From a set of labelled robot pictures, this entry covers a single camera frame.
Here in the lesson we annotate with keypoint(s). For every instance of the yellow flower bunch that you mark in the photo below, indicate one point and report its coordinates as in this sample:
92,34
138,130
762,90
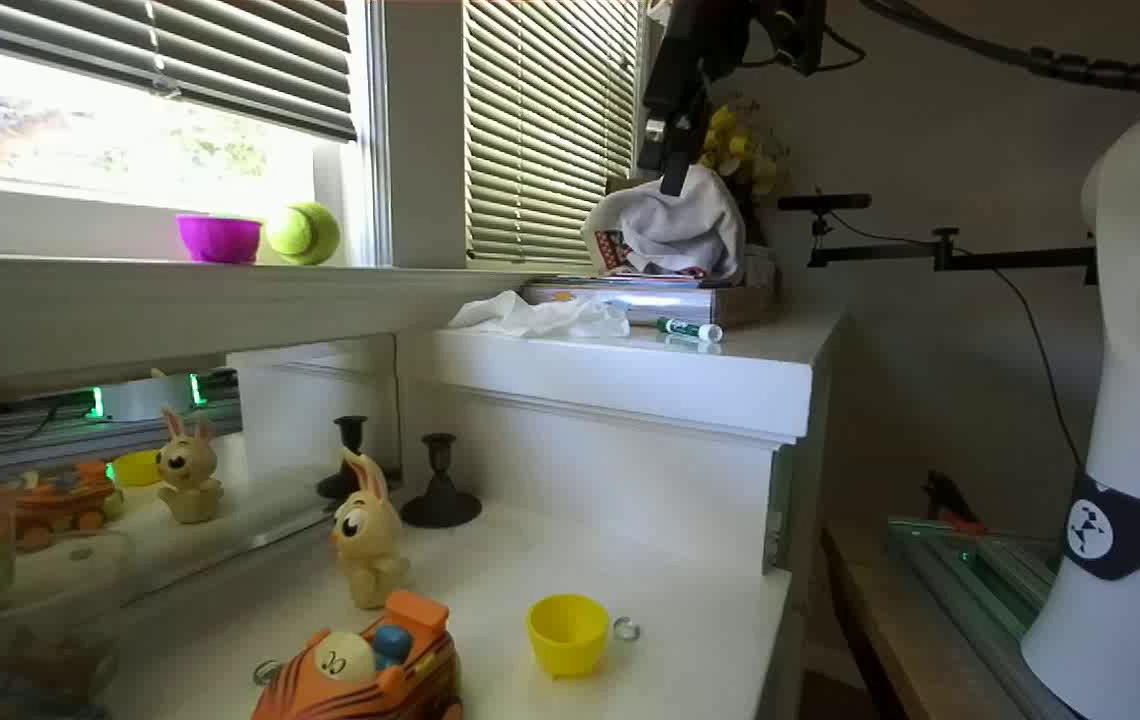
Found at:
742,151

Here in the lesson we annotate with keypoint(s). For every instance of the black camera stand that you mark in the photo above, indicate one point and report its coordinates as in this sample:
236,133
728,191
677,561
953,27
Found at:
940,244

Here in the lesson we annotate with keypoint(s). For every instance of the yellow plastic cup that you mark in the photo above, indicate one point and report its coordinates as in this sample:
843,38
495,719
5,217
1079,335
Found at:
568,635

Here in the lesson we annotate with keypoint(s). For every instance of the purple plastic bowl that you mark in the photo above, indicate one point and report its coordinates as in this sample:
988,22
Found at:
216,237

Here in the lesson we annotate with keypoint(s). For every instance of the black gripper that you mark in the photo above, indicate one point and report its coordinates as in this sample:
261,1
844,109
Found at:
701,42

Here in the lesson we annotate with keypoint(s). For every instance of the flat cardboard box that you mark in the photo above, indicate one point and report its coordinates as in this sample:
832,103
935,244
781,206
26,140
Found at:
648,301

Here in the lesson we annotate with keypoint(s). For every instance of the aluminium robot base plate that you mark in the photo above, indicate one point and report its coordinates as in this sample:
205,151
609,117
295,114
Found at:
992,590

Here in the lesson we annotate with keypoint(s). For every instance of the crumpled clear plastic bag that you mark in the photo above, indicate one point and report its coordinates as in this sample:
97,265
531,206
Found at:
519,316

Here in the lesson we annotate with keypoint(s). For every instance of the green tennis ball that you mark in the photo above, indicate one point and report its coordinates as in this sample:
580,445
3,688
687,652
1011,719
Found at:
300,235

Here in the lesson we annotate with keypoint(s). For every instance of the white and red towel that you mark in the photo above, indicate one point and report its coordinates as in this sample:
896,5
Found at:
698,231

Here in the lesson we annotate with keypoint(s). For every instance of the small teal wrapped item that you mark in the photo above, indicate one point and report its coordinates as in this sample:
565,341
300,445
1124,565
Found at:
691,335

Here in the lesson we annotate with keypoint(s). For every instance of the black candlestick holder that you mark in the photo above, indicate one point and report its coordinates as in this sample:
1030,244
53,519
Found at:
442,502

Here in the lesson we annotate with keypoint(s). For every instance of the yellow bunny toy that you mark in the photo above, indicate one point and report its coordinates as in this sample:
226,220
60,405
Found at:
364,537

